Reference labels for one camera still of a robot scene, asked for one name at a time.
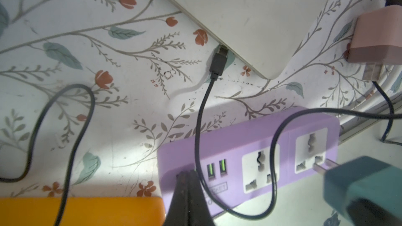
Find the purple power strip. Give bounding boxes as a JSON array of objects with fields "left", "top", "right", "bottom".
[{"left": 157, "top": 108, "right": 340, "bottom": 209}]

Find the silver laptop back right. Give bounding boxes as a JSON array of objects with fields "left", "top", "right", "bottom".
[{"left": 169, "top": 0, "right": 327, "bottom": 80}]

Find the teal charger plug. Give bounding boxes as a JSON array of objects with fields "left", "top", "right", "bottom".
[{"left": 313, "top": 156, "right": 402, "bottom": 226}]

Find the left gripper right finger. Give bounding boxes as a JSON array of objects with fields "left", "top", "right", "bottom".
[{"left": 188, "top": 170, "right": 215, "bottom": 226}]

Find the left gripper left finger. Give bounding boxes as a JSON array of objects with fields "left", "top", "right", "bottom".
[{"left": 163, "top": 171, "right": 190, "bottom": 226}]

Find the pink charger plug purple strip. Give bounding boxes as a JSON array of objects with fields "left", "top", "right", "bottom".
[{"left": 347, "top": 5, "right": 402, "bottom": 81}]

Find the orange power strip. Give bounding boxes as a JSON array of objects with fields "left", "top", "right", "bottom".
[{"left": 1, "top": 197, "right": 165, "bottom": 226}]

